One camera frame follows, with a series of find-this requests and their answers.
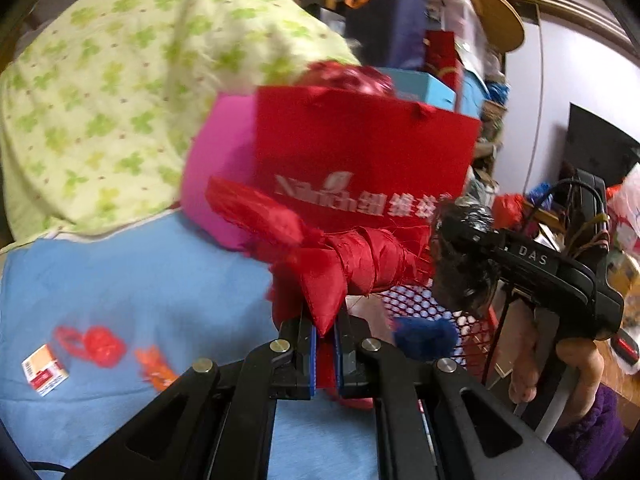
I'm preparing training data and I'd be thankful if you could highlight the red knotted plastic bag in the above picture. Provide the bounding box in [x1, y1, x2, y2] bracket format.
[54, 326, 127, 368]

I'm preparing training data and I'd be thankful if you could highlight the blue plastic bag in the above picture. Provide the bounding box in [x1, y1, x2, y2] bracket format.
[393, 316, 459, 362]

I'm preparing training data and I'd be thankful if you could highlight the black plastic bag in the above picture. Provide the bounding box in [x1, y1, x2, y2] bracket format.
[430, 196, 498, 318]

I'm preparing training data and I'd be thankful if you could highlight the person right hand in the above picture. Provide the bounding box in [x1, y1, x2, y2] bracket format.
[506, 300, 604, 436]

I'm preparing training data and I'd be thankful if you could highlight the red plastic mesh basket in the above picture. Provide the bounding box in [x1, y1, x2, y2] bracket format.
[346, 283, 501, 380]

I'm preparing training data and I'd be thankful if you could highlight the orange plastic wrapper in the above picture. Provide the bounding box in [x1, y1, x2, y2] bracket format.
[134, 346, 178, 392]

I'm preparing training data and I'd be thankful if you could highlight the red Nilrich paper bag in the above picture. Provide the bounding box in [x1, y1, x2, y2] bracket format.
[254, 87, 480, 232]

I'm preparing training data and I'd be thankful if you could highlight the blue towel blanket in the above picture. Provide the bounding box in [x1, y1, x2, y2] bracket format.
[0, 209, 381, 480]

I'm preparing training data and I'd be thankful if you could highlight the magenta pillow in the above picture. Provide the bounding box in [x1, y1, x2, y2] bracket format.
[180, 94, 256, 252]

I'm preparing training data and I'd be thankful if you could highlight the orange white medicine box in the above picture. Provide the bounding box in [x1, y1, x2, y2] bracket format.
[21, 344, 68, 396]

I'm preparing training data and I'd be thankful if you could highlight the light blue box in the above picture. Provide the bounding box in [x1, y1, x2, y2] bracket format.
[378, 68, 456, 112]

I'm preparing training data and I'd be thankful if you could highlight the shiny red foil bag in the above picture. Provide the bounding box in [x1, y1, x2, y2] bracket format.
[295, 61, 396, 98]

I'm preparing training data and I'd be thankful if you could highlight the green clover pattern quilt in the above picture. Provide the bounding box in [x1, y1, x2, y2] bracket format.
[1, 0, 354, 242]

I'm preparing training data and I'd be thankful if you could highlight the dark navy bag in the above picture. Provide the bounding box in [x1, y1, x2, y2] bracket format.
[344, 0, 427, 70]

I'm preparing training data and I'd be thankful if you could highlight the black cable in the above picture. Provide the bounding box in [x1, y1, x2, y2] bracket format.
[0, 418, 72, 480]

